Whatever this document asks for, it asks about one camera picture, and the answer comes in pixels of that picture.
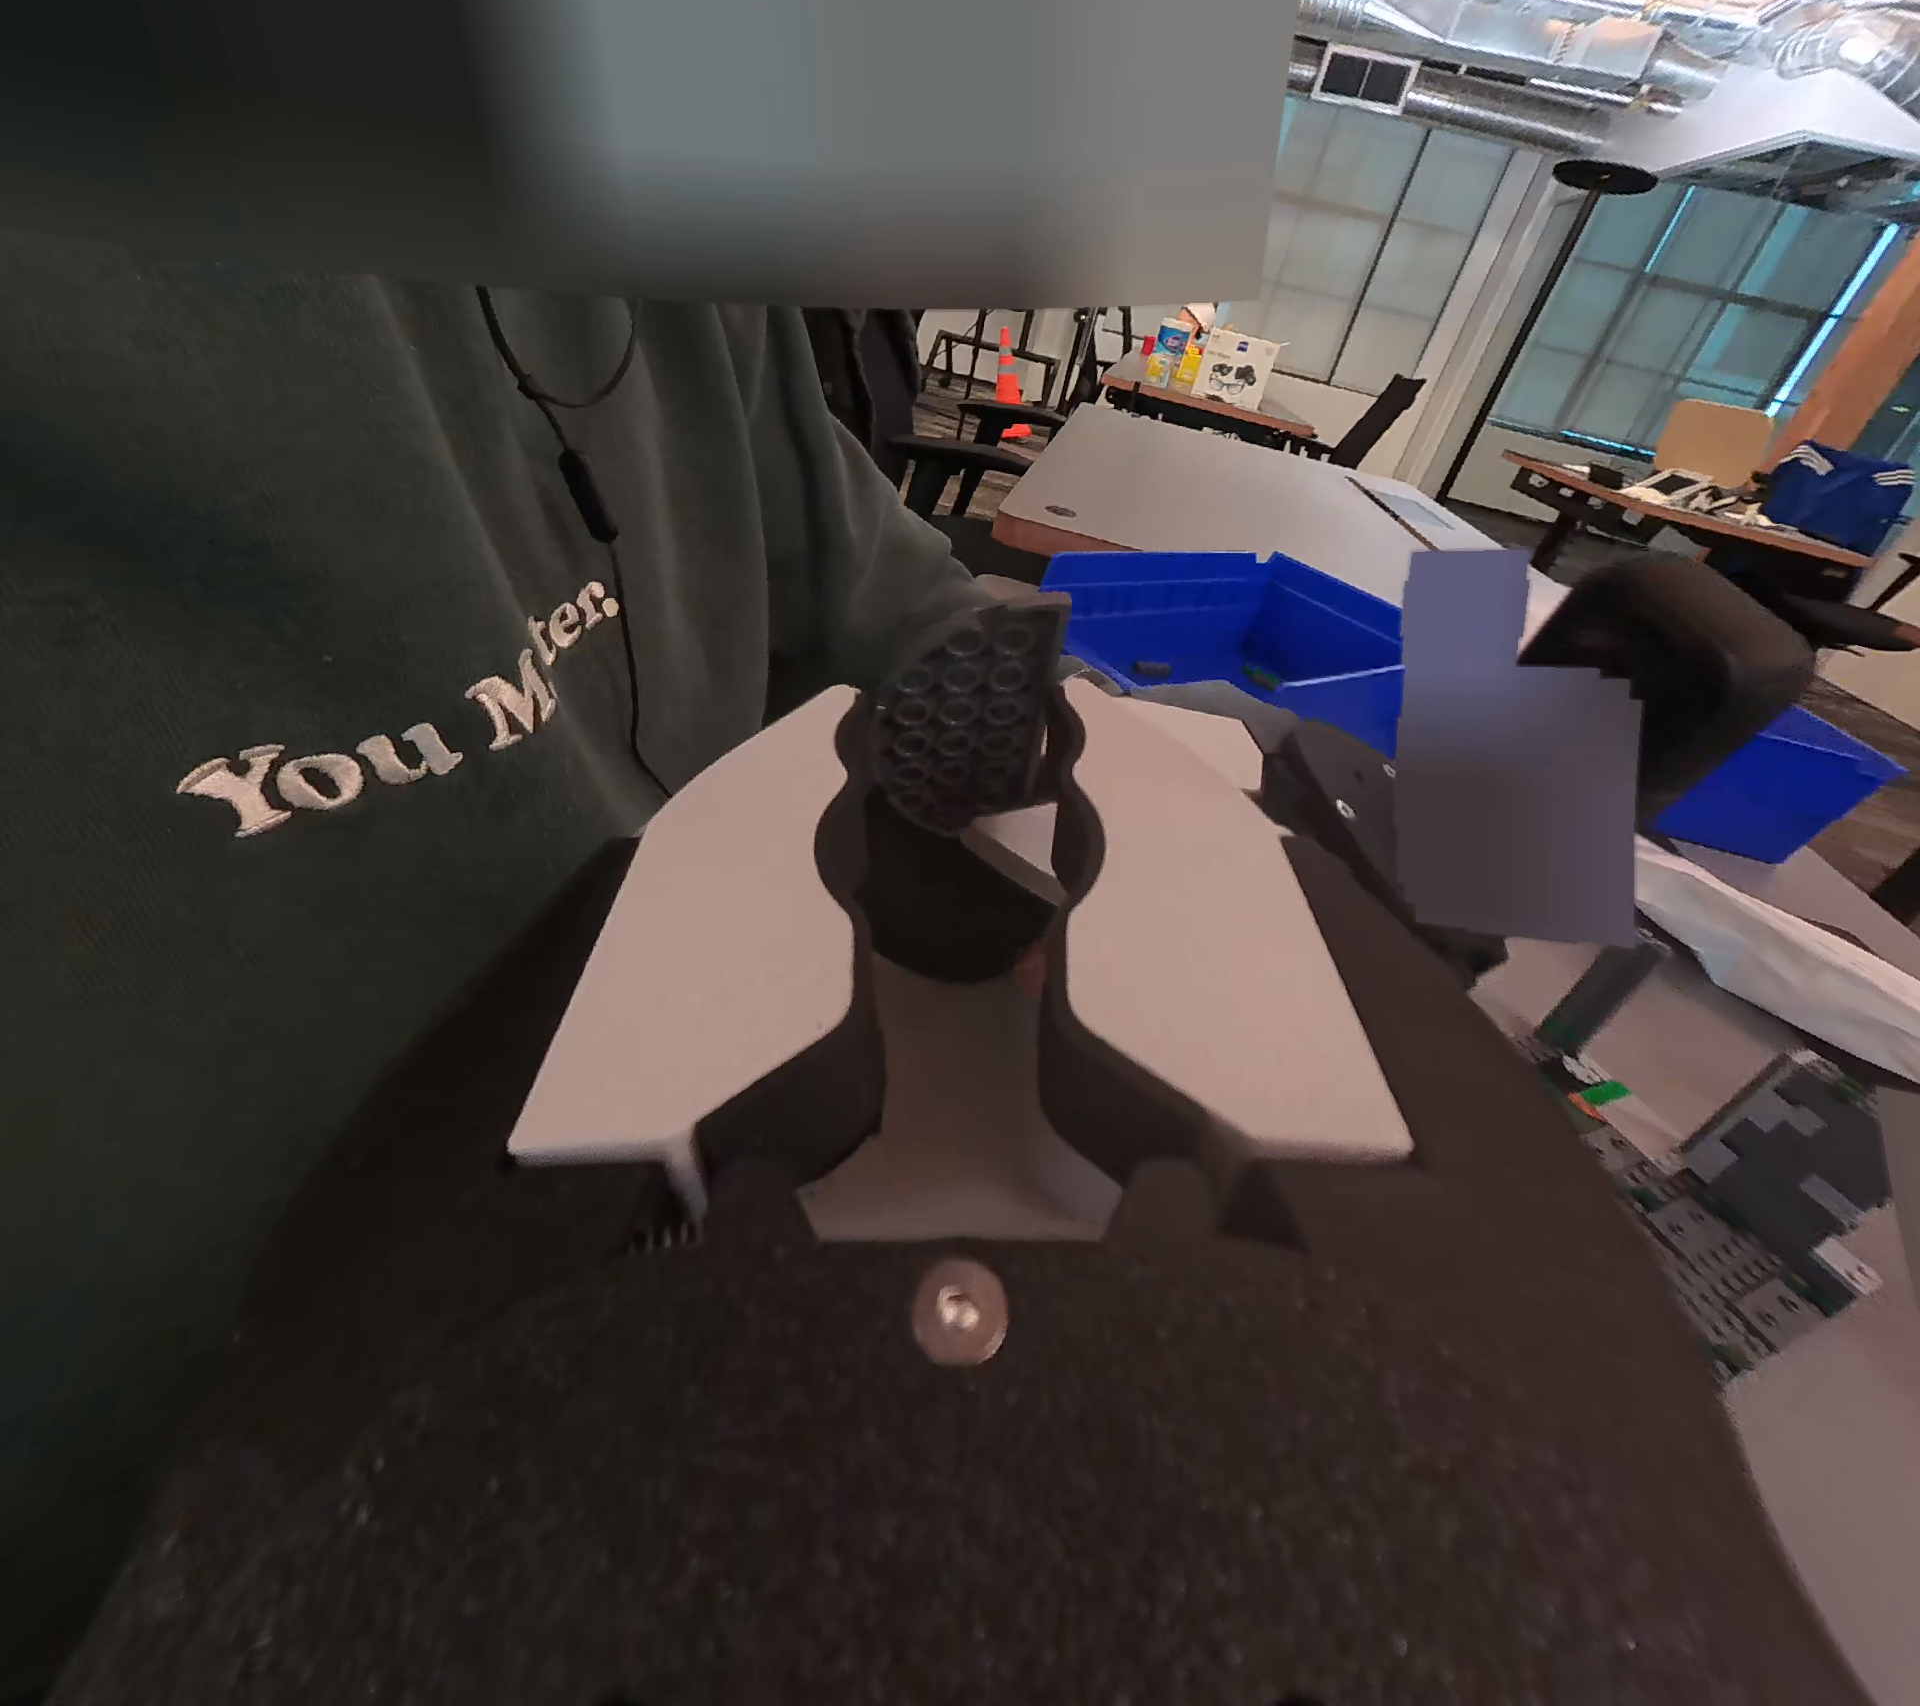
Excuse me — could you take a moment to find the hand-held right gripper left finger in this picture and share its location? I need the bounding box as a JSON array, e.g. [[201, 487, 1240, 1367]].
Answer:
[[503, 686, 890, 1232]]

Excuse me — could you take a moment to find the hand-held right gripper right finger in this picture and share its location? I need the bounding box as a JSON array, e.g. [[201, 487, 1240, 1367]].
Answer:
[[1046, 681, 1419, 1236]]

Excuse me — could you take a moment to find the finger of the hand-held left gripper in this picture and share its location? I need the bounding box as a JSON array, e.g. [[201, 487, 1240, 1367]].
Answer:
[[960, 819, 1074, 909]]

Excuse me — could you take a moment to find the dark grey half-round plate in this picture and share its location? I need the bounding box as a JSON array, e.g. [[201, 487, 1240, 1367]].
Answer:
[[874, 589, 1075, 835]]

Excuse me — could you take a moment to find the blue plastic bin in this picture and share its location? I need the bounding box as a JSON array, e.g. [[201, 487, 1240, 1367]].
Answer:
[[1638, 700, 1909, 868], [1037, 547, 1412, 752]]

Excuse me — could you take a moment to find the white rounded table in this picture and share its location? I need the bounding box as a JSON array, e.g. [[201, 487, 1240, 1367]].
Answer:
[[991, 402, 1505, 578]]

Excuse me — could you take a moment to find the wooden side table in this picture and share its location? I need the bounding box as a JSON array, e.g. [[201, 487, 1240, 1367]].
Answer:
[[1097, 367, 1326, 452]]

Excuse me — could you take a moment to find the cluttered wooden table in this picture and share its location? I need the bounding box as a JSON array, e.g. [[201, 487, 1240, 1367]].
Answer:
[[1502, 446, 1879, 574]]

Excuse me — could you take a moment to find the white printed box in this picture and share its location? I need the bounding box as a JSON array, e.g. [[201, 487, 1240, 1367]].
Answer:
[[1198, 325, 1294, 408]]

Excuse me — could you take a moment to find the white paper bag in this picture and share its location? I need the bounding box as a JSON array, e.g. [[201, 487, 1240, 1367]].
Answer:
[[1631, 832, 1920, 1081]]

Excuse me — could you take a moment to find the wooden chair back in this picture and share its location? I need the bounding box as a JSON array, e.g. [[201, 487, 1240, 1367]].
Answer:
[[1655, 396, 1776, 490]]

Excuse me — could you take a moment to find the grey brick baseplate build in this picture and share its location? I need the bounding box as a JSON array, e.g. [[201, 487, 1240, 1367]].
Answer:
[[1505, 940, 1895, 1383]]

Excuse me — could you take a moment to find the blue tote bag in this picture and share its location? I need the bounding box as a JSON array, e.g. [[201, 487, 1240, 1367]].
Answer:
[[1759, 440, 1920, 547]]

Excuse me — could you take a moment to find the person's green sweatshirt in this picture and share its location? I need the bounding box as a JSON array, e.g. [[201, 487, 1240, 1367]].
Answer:
[[0, 220, 1000, 1706]]

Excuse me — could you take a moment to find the black floor lamp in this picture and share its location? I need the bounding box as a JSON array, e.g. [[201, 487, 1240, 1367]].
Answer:
[[1433, 158, 1662, 508]]

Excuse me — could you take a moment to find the white ceiling vent grille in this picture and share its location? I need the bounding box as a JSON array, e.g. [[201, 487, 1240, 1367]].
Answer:
[[1309, 37, 1413, 112]]

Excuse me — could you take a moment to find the black earphone cable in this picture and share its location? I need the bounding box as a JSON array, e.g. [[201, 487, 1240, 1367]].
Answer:
[[474, 288, 673, 802]]

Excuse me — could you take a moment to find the silver ribbed air duct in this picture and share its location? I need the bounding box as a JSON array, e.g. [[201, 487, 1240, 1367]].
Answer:
[[1295, 0, 1776, 115]]

